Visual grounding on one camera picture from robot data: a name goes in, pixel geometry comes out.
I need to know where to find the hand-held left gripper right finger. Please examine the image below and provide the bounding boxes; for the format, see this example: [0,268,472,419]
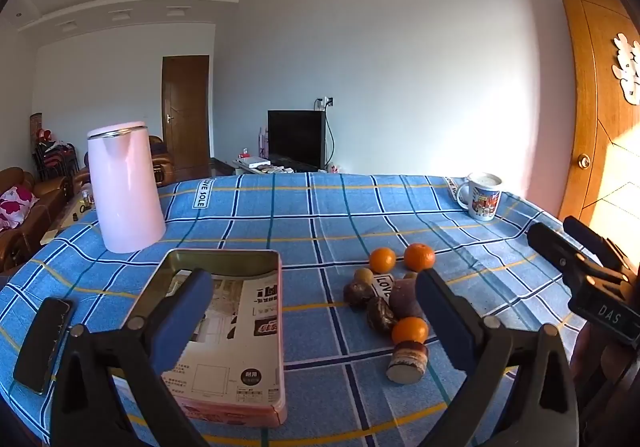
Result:
[415,268,581,447]

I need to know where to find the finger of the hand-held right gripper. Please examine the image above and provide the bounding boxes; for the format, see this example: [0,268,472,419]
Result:
[526,221,627,299]
[563,215,639,279]

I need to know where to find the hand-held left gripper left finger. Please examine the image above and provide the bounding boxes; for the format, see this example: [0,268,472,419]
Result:
[50,268,216,447]

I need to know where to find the dark brown passion fruit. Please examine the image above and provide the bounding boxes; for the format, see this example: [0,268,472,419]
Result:
[366,297,398,335]
[343,280,376,310]

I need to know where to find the orange mandarin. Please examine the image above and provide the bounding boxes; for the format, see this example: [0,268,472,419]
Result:
[369,247,397,274]
[403,243,436,273]
[391,317,430,345]

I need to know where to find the pink metal tin box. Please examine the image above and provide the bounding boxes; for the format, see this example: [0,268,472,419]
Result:
[122,249,288,428]

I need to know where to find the person's right hand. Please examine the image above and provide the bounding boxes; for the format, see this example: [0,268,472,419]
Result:
[572,324,640,428]

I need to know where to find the purple passion fruit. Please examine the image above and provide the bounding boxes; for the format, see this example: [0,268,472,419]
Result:
[389,278,426,320]

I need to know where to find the round layered cake slice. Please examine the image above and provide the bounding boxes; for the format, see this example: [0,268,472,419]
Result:
[386,341,430,385]

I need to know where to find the printed paper sheet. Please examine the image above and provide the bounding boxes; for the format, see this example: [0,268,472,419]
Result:
[170,277,281,408]

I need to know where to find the white printed mug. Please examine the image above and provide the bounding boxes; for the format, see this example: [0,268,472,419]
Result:
[456,172,503,221]

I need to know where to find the light wooden door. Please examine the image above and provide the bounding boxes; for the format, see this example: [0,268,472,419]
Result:
[552,0,640,248]

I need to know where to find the black smartphone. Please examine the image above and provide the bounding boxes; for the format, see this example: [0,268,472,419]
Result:
[12,298,75,396]

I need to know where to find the pink electric kettle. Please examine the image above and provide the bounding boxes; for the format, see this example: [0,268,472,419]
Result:
[86,121,167,254]

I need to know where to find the coffee table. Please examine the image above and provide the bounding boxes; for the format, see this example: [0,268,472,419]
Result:
[42,187,98,245]

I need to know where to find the brown leather armchair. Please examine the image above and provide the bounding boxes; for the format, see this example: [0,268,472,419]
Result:
[75,136,176,188]

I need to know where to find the blue plaid tablecloth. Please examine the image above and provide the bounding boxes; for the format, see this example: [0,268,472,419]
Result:
[0,172,601,447]

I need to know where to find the white paper door decoration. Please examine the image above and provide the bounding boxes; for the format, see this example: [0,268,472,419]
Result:
[612,32,640,106]

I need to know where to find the low television stand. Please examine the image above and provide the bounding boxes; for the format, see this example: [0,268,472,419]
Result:
[232,157,321,175]

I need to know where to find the brown leather sofa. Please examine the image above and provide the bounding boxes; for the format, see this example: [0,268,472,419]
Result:
[0,167,76,273]

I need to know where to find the white pink floral pillow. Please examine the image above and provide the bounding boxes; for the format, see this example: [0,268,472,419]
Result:
[0,184,40,230]

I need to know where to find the stacked dark chairs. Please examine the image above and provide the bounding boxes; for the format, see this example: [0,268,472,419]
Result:
[34,139,78,180]

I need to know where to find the black television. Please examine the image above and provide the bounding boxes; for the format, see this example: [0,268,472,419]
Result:
[267,110,328,171]

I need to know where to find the dark brown room door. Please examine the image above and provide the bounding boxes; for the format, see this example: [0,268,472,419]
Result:
[161,55,210,168]

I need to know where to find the black power cable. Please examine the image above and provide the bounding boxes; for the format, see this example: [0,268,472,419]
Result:
[326,108,337,168]

